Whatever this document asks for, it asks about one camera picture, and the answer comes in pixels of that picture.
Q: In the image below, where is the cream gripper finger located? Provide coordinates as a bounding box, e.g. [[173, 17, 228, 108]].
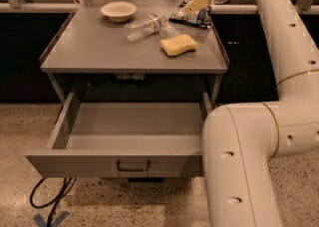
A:
[[182, 0, 211, 14]]

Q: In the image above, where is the blue chip bag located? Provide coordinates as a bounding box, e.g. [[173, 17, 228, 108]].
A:
[[169, 0, 212, 29]]

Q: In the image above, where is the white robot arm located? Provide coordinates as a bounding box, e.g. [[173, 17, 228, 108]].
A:
[[202, 0, 319, 227]]

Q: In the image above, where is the open grey top drawer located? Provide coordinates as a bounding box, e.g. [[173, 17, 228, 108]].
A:
[[26, 93, 211, 178]]

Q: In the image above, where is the yellow sponge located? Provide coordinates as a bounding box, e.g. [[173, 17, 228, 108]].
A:
[[160, 34, 198, 57]]

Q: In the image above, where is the clear plastic water bottle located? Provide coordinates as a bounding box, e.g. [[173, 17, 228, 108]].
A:
[[125, 13, 168, 42]]

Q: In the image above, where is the white paper bowl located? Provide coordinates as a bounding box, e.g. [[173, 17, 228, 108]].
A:
[[101, 1, 137, 23]]

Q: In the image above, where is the grey metal cabinet table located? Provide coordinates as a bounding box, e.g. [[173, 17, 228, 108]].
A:
[[39, 0, 230, 108]]

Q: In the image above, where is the white railing ledge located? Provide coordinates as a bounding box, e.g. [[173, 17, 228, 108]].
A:
[[0, 2, 319, 16]]

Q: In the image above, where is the black drawer handle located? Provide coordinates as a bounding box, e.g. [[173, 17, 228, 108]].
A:
[[117, 160, 151, 172]]

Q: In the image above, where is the black floor cable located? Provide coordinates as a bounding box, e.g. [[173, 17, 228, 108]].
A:
[[29, 176, 77, 227]]

